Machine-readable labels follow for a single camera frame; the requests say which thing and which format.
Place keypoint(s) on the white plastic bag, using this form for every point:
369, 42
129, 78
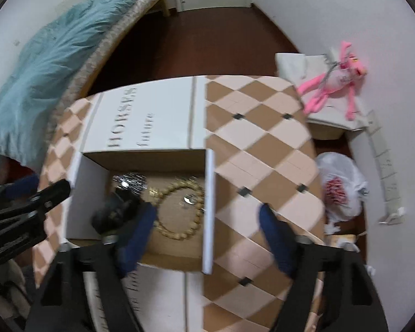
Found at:
339, 166

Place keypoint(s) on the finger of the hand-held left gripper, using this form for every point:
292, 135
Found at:
52, 193
20, 185

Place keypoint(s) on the checkered tablecloth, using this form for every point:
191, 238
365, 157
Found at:
262, 145

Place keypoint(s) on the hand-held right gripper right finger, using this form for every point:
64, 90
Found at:
273, 238

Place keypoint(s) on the patterned mattress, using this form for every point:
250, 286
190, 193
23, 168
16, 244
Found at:
100, 52

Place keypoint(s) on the white charger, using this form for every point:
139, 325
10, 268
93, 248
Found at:
399, 212

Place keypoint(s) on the pink plush toy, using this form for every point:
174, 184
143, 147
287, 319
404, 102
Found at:
339, 79

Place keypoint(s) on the blue blanket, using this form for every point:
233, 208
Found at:
38, 76

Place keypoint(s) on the white power strip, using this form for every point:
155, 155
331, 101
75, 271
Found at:
384, 152

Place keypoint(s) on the wooden bed frame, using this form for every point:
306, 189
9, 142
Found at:
166, 3

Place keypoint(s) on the white cardboard box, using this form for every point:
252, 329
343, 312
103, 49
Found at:
209, 214

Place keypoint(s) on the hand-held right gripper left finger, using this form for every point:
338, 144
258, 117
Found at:
138, 235

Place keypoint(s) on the black smartwatch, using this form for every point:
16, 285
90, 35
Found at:
114, 214

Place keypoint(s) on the crumpled white tissue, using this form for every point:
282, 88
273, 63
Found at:
332, 227

